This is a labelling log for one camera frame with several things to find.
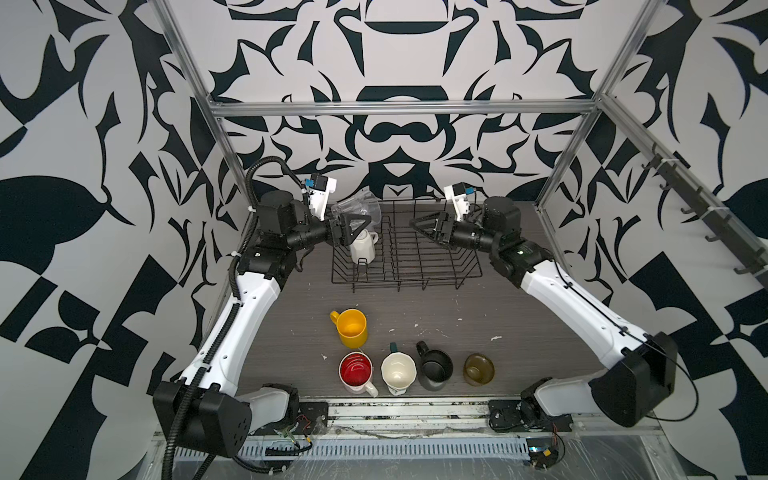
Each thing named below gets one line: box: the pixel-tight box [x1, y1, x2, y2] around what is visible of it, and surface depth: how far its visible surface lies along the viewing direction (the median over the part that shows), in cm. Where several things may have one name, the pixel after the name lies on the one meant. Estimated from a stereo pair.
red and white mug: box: [338, 351, 379, 397], surface depth 78 cm
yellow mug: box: [330, 308, 368, 349], surface depth 84 cm
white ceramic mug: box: [350, 229, 379, 264], surface depth 96 cm
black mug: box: [416, 340, 454, 391], surface depth 82 cm
